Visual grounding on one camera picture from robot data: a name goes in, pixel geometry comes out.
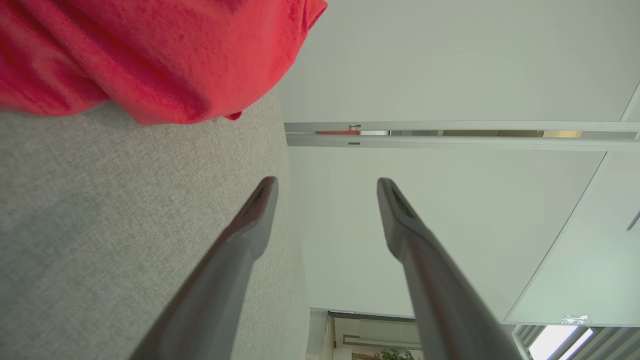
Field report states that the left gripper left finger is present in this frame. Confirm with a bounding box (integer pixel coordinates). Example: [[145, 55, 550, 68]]
[[129, 176, 279, 360]]

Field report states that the green potted plant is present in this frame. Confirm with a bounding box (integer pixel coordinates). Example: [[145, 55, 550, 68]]
[[372, 348, 421, 360]]

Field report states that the red and white T-shirt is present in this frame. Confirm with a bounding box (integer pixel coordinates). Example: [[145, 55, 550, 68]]
[[0, 0, 329, 126]]

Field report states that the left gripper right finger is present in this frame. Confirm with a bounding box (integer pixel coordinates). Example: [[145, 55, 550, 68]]
[[377, 177, 523, 360]]

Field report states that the grey fabric sofa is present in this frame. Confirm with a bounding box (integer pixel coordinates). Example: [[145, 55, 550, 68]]
[[0, 87, 311, 360]]

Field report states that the grey slatted window blind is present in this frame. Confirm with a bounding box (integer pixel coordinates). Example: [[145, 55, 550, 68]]
[[510, 324, 640, 360]]

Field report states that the grey partition post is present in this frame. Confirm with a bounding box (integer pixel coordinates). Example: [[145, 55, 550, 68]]
[[284, 121, 640, 153]]

